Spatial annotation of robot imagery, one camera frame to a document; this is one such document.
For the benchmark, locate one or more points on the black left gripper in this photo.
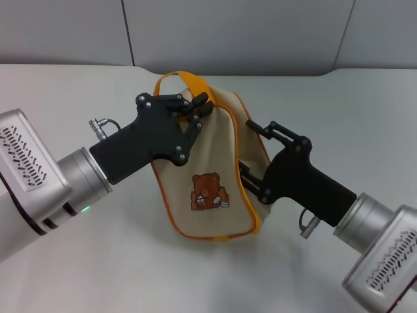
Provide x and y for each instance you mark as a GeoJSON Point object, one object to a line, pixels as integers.
{"type": "Point", "coordinates": [146, 140]}

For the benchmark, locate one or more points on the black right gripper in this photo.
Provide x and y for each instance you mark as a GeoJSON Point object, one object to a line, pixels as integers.
{"type": "Point", "coordinates": [303, 182]}

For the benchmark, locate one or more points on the beige food bag orange trim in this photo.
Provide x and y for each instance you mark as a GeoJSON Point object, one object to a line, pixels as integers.
{"type": "Point", "coordinates": [208, 153]}

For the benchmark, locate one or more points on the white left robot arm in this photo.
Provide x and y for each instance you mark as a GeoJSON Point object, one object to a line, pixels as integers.
{"type": "Point", "coordinates": [81, 179]}

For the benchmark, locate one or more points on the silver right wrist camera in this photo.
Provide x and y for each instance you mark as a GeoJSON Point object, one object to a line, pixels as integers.
{"type": "Point", "coordinates": [384, 257]}

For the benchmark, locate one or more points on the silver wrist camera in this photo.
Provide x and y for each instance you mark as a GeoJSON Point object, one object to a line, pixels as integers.
{"type": "Point", "coordinates": [384, 257]}
{"type": "Point", "coordinates": [29, 153]}

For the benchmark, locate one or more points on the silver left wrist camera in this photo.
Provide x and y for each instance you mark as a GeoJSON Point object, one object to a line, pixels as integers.
{"type": "Point", "coordinates": [29, 153]}

